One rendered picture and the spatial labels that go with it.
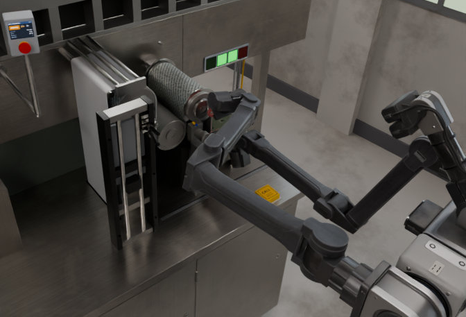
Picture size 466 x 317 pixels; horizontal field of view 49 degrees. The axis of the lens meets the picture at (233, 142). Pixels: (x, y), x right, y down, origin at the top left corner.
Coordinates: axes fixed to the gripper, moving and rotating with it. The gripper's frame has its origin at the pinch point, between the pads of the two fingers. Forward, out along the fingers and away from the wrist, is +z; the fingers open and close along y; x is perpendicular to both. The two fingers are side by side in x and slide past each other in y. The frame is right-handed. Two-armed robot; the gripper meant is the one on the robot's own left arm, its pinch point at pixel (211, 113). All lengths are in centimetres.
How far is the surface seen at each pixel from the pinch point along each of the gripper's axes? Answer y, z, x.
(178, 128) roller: -10.4, 7.3, -0.3
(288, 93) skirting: 188, 161, 4
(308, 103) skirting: 190, 146, -10
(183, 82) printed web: -3.0, 3.8, 14.0
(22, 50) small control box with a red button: -60, -22, 31
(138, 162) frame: -34.7, -3.1, -6.2
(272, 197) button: 14.4, 6.0, -38.0
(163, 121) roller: -15.6, 5.9, 4.0
